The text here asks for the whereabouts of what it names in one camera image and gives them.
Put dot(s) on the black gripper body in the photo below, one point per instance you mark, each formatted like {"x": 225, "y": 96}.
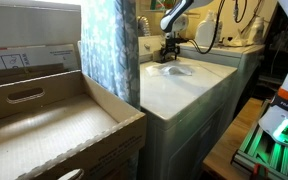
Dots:
{"x": 172, "y": 40}

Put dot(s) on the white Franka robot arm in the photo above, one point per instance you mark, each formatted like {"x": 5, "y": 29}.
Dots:
{"x": 287, "y": 100}

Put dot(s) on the white dryer sheet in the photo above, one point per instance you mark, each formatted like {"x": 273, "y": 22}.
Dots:
{"x": 170, "y": 70}

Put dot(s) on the white dryer control knob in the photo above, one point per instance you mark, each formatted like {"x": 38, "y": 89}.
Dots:
{"x": 147, "y": 46}

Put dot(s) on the white Kirkland detergent jug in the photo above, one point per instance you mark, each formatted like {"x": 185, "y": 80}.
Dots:
{"x": 205, "y": 33}

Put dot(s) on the green box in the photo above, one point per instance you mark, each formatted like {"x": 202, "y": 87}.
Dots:
{"x": 156, "y": 4}
{"x": 168, "y": 4}

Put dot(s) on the white washing machine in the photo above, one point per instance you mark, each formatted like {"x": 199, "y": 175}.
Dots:
{"x": 184, "y": 106}
{"x": 227, "y": 55}

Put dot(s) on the blue floral curtain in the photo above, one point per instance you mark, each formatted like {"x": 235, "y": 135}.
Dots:
{"x": 110, "y": 50}

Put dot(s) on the crumpled clear plastic bag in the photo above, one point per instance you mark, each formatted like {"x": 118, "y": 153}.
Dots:
{"x": 235, "y": 40}

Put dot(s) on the small white bottle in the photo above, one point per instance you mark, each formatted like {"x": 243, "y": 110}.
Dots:
{"x": 257, "y": 30}

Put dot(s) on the wooden platform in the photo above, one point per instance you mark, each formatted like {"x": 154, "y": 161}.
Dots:
{"x": 227, "y": 143}

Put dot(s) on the flat white printed carton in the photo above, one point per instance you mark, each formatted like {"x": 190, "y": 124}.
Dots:
{"x": 34, "y": 56}

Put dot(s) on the brown cardboard box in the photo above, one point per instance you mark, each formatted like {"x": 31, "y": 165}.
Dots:
{"x": 50, "y": 133}

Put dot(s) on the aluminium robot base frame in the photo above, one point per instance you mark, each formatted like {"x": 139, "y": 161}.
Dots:
{"x": 267, "y": 156}

